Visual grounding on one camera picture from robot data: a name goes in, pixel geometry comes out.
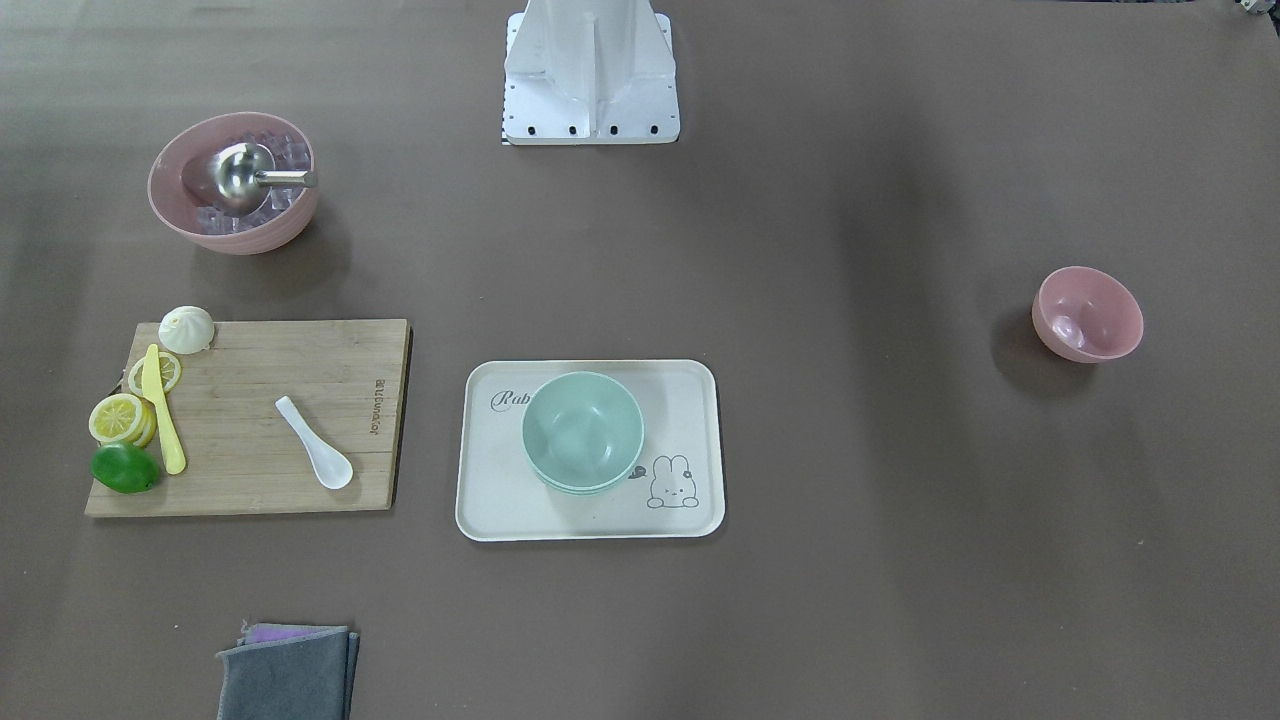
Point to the white ceramic spoon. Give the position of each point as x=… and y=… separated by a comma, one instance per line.
x=331, y=468

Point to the small pink bowl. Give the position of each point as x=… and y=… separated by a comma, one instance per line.
x=1086, y=316

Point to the large pink ice bowl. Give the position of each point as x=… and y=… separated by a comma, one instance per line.
x=280, y=218

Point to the stacked green bowls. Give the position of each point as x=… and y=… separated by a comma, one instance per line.
x=583, y=433

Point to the cream rabbit tray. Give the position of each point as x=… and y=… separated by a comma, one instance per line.
x=675, y=488

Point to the clear ice cubes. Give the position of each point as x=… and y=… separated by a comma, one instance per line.
x=289, y=153

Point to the metal ice scoop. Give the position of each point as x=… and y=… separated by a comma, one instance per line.
x=241, y=176

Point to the white steamed bun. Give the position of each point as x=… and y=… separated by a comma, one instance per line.
x=186, y=330

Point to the folded grey cloth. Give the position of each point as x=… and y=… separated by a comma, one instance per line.
x=308, y=677

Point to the lemon slice under knife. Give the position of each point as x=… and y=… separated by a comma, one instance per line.
x=170, y=371

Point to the purple cloth under grey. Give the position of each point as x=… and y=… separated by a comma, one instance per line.
x=270, y=632

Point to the yellow plastic knife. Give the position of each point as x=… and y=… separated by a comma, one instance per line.
x=152, y=385

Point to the green lime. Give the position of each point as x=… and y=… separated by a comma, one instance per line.
x=125, y=468

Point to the stacked lemon slices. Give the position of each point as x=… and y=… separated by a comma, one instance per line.
x=123, y=418

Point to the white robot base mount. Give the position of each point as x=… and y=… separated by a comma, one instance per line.
x=589, y=73

